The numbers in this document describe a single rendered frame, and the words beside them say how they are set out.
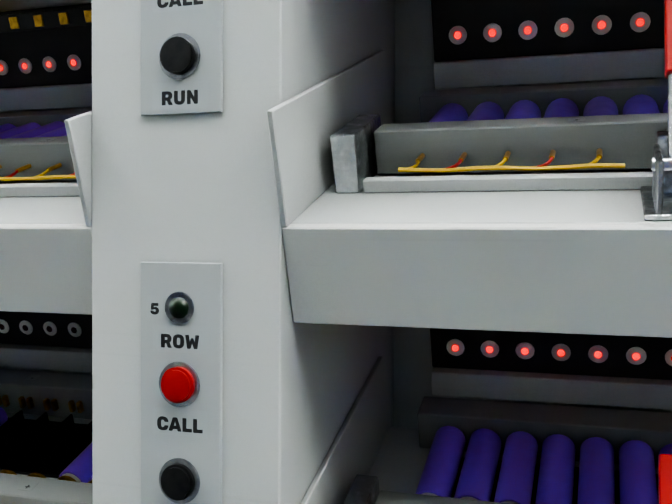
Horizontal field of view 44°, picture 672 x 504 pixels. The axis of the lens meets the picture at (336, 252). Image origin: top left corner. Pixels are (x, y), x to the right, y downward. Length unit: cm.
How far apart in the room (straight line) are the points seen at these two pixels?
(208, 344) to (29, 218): 12
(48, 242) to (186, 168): 8
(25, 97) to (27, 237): 24
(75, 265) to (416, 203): 16
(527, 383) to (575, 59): 19
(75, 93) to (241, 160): 27
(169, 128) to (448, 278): 14
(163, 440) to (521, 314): 17
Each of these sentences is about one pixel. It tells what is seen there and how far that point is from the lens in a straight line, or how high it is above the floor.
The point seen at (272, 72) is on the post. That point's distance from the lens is 36.
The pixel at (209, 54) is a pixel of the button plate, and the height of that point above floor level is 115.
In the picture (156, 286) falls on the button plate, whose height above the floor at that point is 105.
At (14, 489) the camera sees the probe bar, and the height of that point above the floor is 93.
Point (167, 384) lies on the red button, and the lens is 37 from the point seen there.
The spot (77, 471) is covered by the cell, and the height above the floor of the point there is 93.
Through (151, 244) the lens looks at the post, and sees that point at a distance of 38.
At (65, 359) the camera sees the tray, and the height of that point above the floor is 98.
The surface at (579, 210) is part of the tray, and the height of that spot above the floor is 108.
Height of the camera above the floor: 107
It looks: 1 degrees down
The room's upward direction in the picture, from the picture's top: straight up
